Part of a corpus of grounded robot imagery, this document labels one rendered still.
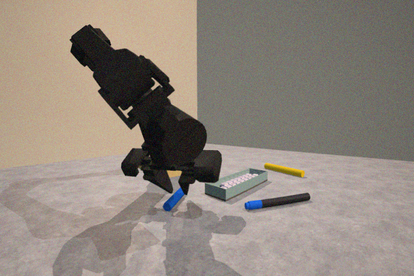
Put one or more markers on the yellow cylinder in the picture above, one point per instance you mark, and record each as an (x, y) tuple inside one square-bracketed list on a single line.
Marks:
[(283, 169)]

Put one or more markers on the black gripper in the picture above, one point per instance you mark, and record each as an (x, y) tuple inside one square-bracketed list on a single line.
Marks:
[(205, 168)]

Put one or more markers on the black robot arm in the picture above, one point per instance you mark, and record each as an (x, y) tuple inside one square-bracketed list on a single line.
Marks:
[(125, 80)]

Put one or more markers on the black marker with blue cap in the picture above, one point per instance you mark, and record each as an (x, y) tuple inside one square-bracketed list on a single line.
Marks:
[(259, 204)]

